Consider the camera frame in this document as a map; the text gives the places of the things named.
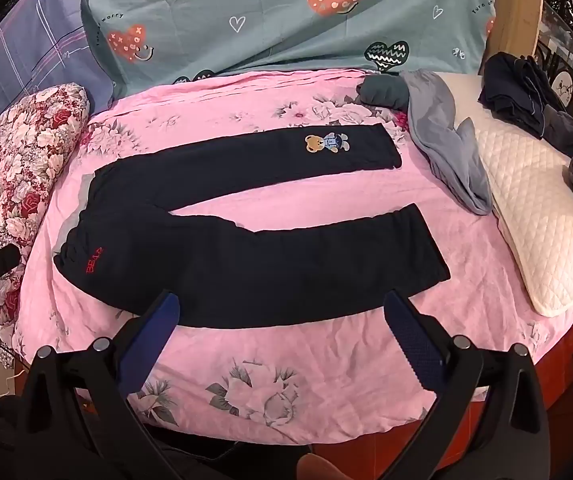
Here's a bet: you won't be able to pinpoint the red bed base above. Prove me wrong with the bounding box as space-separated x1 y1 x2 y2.
317 300 573 480

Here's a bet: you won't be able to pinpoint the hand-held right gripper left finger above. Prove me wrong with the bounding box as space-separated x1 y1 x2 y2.
19 290 182 480

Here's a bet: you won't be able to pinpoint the dark teal garment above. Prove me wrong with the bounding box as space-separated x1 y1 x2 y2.
357 75 411 112

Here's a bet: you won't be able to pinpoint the teal heart print sheet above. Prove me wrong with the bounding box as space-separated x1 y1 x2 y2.
74 0 497 98

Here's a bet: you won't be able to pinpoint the dark navy clothes pile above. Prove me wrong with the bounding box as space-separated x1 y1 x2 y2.
477 51 573 161

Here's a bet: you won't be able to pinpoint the pink floral blanket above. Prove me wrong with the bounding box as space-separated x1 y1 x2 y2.
11 67 573 446

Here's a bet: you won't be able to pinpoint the red floral pillow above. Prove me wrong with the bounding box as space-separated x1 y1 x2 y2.
0 81 90 371

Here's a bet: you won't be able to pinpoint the navy bear print pants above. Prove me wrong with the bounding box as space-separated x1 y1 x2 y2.
52 122 451 330

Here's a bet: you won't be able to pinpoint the wooden bed frame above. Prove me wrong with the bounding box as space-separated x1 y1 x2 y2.
479 0 547 76

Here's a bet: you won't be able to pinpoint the blue plaid pillow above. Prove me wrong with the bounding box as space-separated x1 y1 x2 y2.
0 0 117 171

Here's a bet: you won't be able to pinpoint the white quilted pillow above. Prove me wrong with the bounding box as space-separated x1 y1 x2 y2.
437 71 573 317

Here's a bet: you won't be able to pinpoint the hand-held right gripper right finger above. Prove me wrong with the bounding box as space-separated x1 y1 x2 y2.
383 290 552 480

